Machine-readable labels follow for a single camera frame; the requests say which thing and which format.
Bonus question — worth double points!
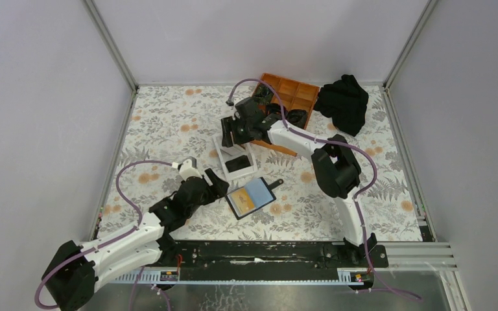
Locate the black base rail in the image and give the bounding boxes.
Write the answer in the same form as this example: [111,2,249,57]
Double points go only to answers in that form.
[151,240,389,280]

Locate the dark rolled item top left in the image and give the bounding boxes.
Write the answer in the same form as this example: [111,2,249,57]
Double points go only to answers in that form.
[252,84,274,106]

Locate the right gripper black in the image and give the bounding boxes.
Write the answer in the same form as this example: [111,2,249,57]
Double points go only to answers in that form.
[221,115,255,148]

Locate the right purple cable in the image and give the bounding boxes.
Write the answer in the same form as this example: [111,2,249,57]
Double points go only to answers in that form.
[226,78,424,304]

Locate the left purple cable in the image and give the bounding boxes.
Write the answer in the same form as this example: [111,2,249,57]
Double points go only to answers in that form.
[33,159,180,311]

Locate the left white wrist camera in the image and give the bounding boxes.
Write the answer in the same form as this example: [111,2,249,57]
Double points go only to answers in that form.
[177,157,202,181]

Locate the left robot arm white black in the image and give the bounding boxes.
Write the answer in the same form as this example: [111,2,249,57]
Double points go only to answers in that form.
[35,168,230,310]

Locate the slotted cable duct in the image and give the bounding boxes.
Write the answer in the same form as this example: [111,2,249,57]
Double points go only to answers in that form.
[137,270,364,287]

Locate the black card in box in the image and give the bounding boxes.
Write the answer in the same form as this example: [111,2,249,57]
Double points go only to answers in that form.
[225,155,252,173]

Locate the white plastic card box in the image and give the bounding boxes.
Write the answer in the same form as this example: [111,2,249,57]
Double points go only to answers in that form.
[212,134,259,181]

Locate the dark rolled item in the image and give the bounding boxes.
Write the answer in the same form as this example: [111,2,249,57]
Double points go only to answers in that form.
[286,109,308,130]
[252,84,274,106]
[265,103,285,121]

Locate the purple cable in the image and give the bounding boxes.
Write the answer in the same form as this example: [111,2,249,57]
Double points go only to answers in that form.
[226,78,424,304]
[33,159,180,311]

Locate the dark rolled item middle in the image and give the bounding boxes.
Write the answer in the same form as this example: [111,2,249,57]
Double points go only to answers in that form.
[265,103,285,121]

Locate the black crumpled cloth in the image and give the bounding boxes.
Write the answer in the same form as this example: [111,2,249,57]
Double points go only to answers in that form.
[313,75,369,137]

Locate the black leather card holder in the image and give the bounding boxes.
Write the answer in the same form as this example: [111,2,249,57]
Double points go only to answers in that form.
[225,177,284,220]

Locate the dark rolled item right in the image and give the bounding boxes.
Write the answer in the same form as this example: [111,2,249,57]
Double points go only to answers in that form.
[286,109,308,130]

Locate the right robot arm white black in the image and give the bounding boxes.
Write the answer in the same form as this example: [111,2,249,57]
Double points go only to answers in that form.
[221,98,377,267]

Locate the orange compartment tray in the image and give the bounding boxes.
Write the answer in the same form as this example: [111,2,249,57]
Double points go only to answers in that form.
[248,72,321,158]

